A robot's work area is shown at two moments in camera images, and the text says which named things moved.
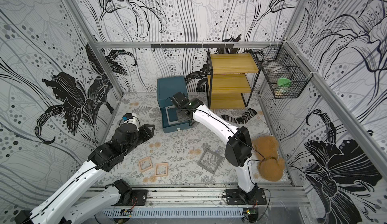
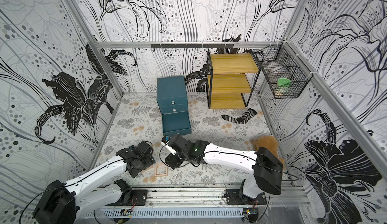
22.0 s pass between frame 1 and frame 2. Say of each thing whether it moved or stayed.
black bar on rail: stayed
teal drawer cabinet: stayed
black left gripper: moved
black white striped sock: stayed
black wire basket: stayed
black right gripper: moved
